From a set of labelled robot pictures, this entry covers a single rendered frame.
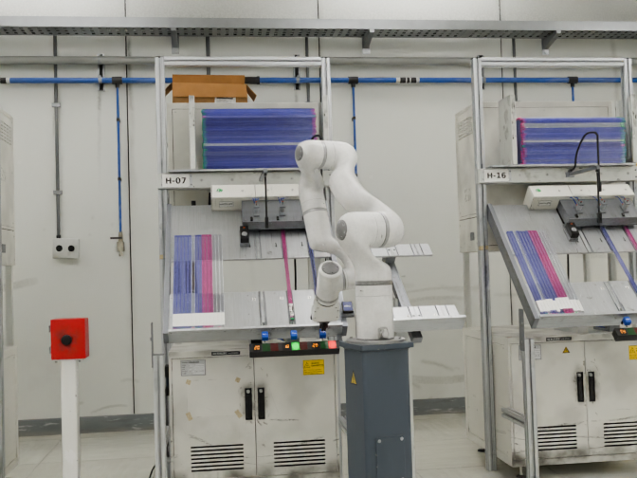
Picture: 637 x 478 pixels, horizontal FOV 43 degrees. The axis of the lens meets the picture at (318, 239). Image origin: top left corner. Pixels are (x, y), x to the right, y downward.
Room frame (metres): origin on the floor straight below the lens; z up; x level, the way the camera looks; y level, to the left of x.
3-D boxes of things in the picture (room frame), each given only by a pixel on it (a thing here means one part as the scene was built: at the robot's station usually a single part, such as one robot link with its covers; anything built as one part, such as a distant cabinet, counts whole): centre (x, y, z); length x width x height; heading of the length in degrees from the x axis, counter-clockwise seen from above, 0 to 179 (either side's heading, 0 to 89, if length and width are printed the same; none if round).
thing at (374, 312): (2.65, -0.18, 0.79); 0.19 x 0.19 x 0.18
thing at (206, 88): (3.89, 0.40, 1.82); 0.68 x 0.30 x 0.20; 97
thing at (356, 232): (2.64, -0.15, 1.00); 0.19 x 0.12 x 0.24; 121
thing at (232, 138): (3.61, 0.25, 1.52); 0.51 x 0.13 x 0.27; 97
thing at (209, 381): (3.72, 0.33, 0.31); 0.70 x 0.65 x 0.62; 97
